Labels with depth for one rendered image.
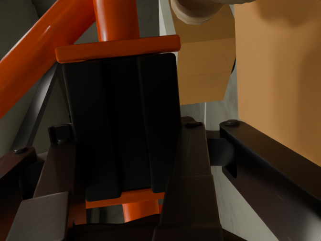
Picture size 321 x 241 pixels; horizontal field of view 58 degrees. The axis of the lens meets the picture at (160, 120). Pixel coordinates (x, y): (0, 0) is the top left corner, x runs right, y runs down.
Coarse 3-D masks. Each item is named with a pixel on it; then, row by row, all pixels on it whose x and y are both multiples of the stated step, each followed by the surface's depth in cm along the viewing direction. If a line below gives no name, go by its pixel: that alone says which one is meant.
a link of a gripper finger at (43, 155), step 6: (42, 156) 14; (36, 162) 13; (42, 162) 13; (30, 168) 13; (36, 168) 13; (42, 168) 13; (24, 174) 13; (30, 174) 13; (36, 174) 13; (24, 180) 13; (30, 180) 13; (36, 180) 13; (24, 186) 13; (30, 186) 13; (24, 192) 13; (30, 192) 13
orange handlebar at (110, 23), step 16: (96, 0) 14; (112, 0) 14; (128, 0) 14; (96, 16) 15; (112, 16) 14; (128, 16) 14; (112, 32) 14; (128, 32) 14; (128, 208) 17; (144, 208) 17; (160, 208) 23
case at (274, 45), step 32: (256, 0) 28; (288, 0) 22; (320, 0) 19; (256, 32) 29; (288, 32) 23; (320, 32) 19; (256, 64) 30; (288, 64) 23; (320, 64) 19; (256, 96) 31; (288, 96) 24; (320, 96) 20; (256, 128) 32; (288, 128) 25; (320, 128) 20; (320, 160) 20
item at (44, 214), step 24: (72, 144) 13; (48, 168) 11; (72, 168) 10; (48, 192) 9; (72, 192) 9; (24, 216) 7; (48, 216) 7; (72, 216) 7; (24, 240) 6; (48, 240) 6
